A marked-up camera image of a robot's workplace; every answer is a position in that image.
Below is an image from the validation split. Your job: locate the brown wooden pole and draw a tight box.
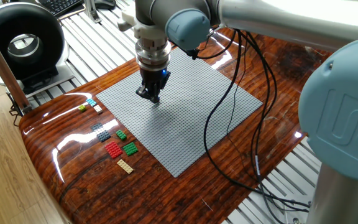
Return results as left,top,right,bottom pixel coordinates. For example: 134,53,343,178
0,18,32,114

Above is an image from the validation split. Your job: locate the black keyboard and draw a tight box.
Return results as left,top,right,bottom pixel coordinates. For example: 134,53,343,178
37,0,85,18

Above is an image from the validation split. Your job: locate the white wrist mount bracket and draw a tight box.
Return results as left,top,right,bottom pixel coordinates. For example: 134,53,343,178
117,7,169,40

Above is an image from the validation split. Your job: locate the dark grey Lego plate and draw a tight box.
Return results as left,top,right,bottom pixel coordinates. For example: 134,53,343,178
91,123,112,143

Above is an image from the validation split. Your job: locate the green square Lego plate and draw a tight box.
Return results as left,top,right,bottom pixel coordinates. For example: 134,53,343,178
122,142,139,157

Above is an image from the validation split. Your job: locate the black cable with grey sleeve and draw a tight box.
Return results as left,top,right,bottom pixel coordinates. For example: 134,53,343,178
239,29,310,224

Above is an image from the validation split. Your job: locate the black computer mouse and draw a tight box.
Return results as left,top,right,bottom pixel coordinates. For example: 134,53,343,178
94,0,117,10

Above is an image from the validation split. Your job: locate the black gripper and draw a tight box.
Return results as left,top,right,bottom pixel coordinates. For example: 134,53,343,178
135,67,172,104

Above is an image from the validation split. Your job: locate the tan Lego plate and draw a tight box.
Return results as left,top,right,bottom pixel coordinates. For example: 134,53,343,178
116,159,134,175

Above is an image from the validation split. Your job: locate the grey Lego baseplate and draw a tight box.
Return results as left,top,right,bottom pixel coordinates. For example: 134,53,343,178
95,47,264,178

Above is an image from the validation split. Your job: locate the red Lego plate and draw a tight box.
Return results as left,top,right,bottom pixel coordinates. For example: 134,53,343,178
104,141,124,159

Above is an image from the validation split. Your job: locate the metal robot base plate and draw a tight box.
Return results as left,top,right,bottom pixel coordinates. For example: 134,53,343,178
283,194,313,224

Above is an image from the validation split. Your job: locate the black cable with ferrite bead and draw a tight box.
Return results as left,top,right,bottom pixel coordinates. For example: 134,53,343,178
185,29,310,213

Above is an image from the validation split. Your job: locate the glossy wood-grain table mat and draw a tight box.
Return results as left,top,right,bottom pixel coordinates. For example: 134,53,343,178
19,26,334,224

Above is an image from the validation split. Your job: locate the aluminium bracket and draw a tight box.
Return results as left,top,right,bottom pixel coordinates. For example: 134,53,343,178
83,0,102,24

